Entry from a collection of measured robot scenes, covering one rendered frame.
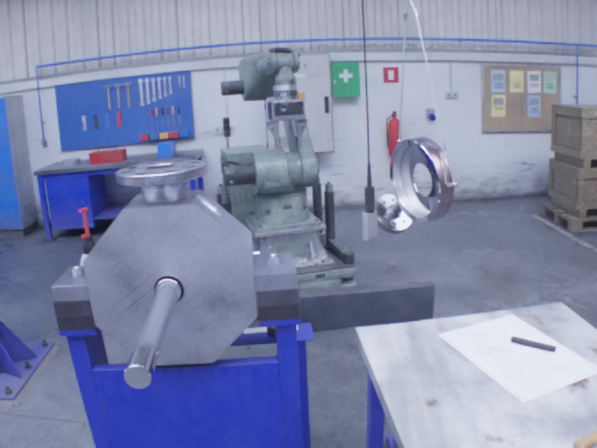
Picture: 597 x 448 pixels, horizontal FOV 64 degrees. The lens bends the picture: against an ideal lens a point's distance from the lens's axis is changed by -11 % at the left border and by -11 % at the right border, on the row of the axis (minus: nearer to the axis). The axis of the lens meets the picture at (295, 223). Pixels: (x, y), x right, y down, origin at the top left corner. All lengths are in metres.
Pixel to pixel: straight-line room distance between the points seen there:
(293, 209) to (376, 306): 1.91
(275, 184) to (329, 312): 1.80
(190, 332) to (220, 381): 0.20
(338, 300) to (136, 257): 0.80
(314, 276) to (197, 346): 2.26
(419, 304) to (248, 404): 0.76
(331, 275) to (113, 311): 2.43
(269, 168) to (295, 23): 3.42
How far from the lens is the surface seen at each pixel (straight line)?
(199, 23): 6.78
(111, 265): 1.51
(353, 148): 6.77
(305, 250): 3.84
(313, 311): 1.95
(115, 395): 1.74
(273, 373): 1.64
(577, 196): 6.01
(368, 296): 1.96
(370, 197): 2.39
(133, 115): 6.81
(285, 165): 3.62
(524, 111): 7.46
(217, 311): 1.51
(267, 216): 3.80
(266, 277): 1.48
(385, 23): 6.86
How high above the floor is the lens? 1.63
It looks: 15 degrees down
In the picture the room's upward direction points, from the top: 3 degrees counter-clockwise
